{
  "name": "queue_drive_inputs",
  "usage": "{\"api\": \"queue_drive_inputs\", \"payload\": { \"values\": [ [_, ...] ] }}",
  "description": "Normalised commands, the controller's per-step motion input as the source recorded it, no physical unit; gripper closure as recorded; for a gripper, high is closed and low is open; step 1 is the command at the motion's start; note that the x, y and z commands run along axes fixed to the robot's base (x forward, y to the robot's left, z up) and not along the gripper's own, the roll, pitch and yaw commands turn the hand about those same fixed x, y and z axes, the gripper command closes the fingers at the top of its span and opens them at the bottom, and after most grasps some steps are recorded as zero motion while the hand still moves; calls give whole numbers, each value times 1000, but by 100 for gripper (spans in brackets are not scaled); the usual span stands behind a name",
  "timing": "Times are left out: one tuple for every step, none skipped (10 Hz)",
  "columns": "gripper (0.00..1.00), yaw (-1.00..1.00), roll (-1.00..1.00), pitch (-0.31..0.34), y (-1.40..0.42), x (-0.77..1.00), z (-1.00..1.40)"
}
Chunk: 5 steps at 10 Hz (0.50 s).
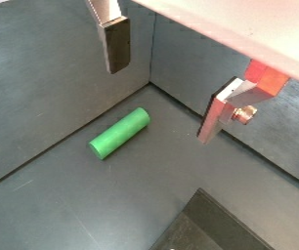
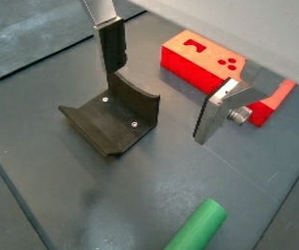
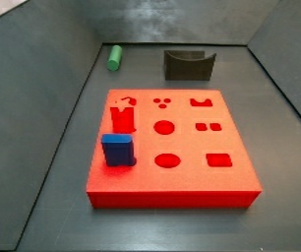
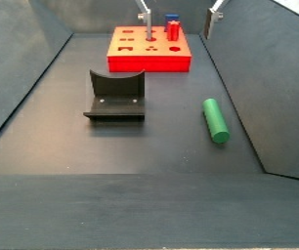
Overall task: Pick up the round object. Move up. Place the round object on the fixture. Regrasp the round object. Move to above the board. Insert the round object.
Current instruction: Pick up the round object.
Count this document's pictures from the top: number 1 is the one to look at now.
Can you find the green cylinder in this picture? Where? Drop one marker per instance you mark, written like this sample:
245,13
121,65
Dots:
120,133

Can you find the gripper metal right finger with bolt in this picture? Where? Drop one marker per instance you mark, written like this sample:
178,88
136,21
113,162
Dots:
231,103

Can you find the black cradle bracket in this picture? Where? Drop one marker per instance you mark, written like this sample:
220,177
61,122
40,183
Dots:
206,227

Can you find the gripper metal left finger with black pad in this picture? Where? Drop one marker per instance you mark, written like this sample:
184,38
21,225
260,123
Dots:
113,29

